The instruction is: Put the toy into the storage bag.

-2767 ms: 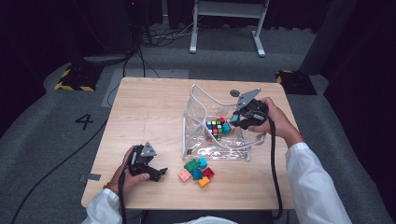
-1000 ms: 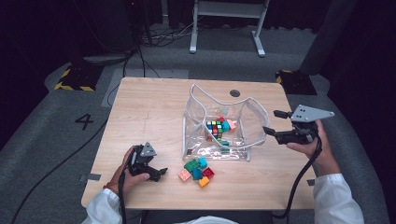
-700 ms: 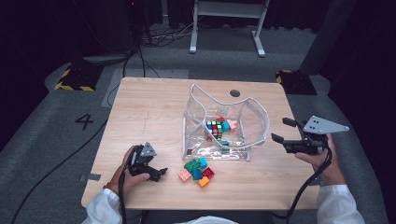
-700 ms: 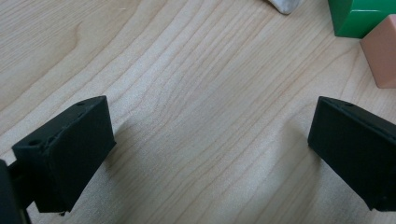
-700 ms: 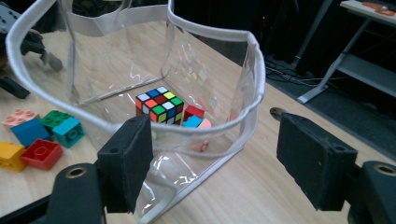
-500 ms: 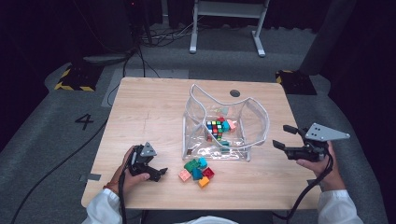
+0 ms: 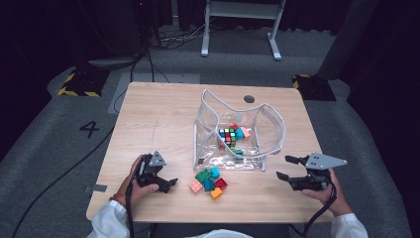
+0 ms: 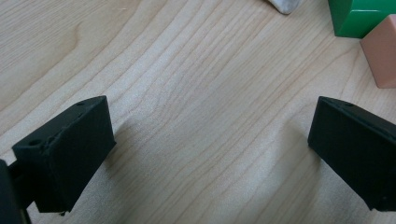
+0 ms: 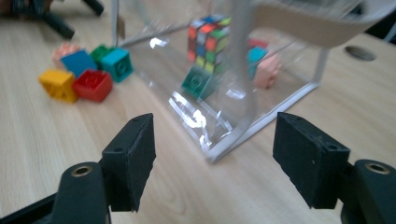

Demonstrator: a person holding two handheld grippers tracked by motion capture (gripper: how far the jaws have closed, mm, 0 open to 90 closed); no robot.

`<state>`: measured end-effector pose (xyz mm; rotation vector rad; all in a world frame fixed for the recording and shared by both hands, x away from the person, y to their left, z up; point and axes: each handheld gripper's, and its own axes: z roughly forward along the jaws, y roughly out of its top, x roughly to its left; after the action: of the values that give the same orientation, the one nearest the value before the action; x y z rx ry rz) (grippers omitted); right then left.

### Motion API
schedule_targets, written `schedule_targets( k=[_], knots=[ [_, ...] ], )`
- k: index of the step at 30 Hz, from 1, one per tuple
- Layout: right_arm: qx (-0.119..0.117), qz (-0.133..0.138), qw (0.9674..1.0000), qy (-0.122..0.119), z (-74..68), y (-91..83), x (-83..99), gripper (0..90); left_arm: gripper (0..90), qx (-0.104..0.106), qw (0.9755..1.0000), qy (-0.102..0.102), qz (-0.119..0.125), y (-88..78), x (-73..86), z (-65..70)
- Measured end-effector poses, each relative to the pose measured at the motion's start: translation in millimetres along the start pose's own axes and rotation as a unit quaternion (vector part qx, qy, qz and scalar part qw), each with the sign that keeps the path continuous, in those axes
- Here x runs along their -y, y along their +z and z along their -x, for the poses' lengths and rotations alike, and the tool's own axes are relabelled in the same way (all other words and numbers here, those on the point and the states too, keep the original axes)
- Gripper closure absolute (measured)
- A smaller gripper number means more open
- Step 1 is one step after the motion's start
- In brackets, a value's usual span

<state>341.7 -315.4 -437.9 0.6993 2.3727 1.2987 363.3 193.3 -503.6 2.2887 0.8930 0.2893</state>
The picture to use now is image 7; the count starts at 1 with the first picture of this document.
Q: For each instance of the yellow black striped stand base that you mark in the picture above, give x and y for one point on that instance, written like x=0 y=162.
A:
x=313 y=87
x=82 y=84

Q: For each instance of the white metal desk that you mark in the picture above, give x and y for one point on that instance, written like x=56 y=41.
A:
x=244 y=10

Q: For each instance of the dark computer tower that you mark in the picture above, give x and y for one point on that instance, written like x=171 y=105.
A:
x=145 y=23

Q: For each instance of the grey tape strip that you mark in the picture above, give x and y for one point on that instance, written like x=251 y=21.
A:
x=95 y=188

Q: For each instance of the person's left hand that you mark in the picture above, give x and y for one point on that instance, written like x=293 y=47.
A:
x=138 y=194

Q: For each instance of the flat grey stand base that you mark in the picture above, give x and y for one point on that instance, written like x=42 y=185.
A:
x=112 y=62

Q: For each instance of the clear bag with white trim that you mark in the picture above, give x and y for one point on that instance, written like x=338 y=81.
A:
x=211 y=132

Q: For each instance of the pale pink building block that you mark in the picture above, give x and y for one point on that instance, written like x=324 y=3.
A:
x=195 y=186

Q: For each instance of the long salmon pink building block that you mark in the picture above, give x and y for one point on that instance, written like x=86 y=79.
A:
x=245 y=133

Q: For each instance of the colourful puzzle cube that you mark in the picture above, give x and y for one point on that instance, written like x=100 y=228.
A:
x=228 y=137

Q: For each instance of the green building block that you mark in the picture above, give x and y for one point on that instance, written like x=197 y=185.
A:
x=202 y=175

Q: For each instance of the red building block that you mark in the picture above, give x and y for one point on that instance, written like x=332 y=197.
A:
x=221 y=183
x=234 y=126

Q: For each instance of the yellow building block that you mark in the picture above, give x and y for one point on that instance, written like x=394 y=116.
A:
x=216 y=193

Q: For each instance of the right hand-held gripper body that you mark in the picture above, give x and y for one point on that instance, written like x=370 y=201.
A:
x=322 y=161

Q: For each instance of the grey upright panel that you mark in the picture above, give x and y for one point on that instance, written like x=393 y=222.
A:
x=346 y=36

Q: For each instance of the person's right hand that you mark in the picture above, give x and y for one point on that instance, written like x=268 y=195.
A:
x=330 y=201

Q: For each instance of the blue building block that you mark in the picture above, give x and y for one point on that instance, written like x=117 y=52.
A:
x=208 y=185

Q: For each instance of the teal building block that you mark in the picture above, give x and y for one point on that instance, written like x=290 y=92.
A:
x=237 y=152
x=215 y=172
x=239 y=134

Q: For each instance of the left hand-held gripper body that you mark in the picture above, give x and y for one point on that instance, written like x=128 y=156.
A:
x=150 y=173

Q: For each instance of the person's white shirt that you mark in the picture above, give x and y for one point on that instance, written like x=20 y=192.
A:
x=224 y=234

